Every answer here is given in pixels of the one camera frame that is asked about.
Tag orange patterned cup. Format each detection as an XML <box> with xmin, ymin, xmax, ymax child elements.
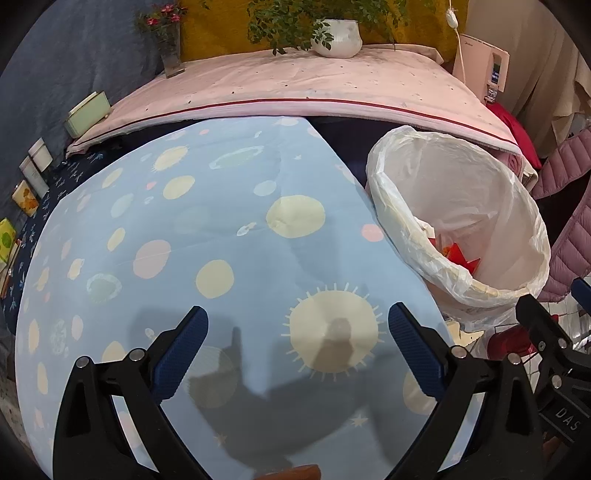
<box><xmin>11</xmin><ymin>180</ymin><xmax>39</xmax><ymax>217</ymax></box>

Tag white power cord with switch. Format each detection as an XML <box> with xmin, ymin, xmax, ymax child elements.
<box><xmin>444</xmin><ymin>0</ymin><xmax>468</xmax><ymax>82</ymax></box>

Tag blue grey fabric backdrop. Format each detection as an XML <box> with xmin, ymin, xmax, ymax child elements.
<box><xmin>1</xmin><ymin>1</ymin><xmax>162</xmax><ymax>222</ymax></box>

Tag navy floral cloth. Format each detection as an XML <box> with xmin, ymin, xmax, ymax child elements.
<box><xmin>1</xmin><ymin>151</ymin><xmax>114</xmax><ymax>335</ymax></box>

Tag mint green tissue box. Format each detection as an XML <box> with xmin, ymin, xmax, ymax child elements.
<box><xmin>64</xmin><ymin>91</ymin><xmax>111</xmax><ymax>139</ymax></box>

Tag green yellow tissue pack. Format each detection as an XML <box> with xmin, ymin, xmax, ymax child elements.
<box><xmin>0</xmin><ymin>218</ymin><xmax>16</xmax><ymax>264</ymax></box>

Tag glass vase red flowers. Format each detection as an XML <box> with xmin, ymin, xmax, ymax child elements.
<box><xmin>137</xmin><ymin>1</ymin><xmax>186</xmax><ymax>78</ymax></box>

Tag pink dotted bed cover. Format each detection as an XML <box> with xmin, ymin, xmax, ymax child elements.
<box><xmin>66</xmin><ymin>45</ymin><xmax>536</xmax><ymax>182</ymax></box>

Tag pink down jacket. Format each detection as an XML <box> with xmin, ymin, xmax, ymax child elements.
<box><xmin>532</xmin><ymin>128</ymin><xmax>590</xmax><ymax>302</ymax></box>

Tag pink water dispenser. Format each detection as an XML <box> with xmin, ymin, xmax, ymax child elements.
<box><xmin>453</xmin><ymin>34</ymin><xmax>510</xmax><ymax>104</ymax></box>

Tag beige curtain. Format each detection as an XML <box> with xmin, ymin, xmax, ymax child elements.
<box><xmin>466</xmin><ymin>0</ymin><xmax>590</xmax><ymax>157</ymax></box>

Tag mustard yellow fabric backdrop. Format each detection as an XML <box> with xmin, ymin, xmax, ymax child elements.
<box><xmin>180</xmin><ymin>1</ymin><xmax>469</xmax><ymax>61</ymax></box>

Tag white bag lined trash bin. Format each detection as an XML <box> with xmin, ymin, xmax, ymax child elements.
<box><xmin>366</xmin><ymin>126</ymin><xmax>551</xmax><ymax>330</ymax></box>

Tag potted green plant white pot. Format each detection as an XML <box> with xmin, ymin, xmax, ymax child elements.
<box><xmin>246</xmin><ymin>0</ymin><xmax>409</xmax><ymax>55</ymax></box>

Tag light blue planet tablecloth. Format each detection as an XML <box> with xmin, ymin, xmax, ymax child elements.
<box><xmin>16</xmin><ymin>117</ymin><xmax>446</xmax><ymax>479</ymax></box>

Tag red cushion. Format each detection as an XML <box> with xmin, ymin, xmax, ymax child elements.
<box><xmin>487</xmin><ymin>102</ymin><xmax>542</xmax><ymax>170</ymax></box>

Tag tall white bottle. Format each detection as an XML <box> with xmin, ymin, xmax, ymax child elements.
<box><xmin>19</xmin><ymin>156</ymin><xmax>49</xmax><ymax>199</ymax></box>

